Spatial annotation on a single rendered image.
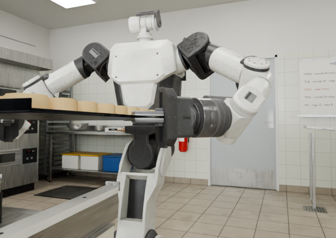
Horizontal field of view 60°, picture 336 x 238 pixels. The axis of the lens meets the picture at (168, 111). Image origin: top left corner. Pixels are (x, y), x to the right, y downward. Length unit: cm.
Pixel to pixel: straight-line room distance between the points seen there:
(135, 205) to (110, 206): 56
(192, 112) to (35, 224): 35
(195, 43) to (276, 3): 409
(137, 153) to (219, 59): 46
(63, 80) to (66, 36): 529
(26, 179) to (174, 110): 441
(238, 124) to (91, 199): 36
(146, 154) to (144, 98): 21
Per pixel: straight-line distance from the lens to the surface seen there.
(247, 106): 66
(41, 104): 36
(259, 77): 88
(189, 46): 109
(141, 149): 110
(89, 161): 517
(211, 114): 61
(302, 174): 483
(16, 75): 474
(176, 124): 59
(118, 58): 112
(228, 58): 100
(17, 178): 479
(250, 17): 508
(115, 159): 488
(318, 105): 478
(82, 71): 126
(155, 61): 106
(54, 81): 128
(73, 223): 48
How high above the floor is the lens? 102
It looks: 2 degrees up
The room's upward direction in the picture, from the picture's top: straight up
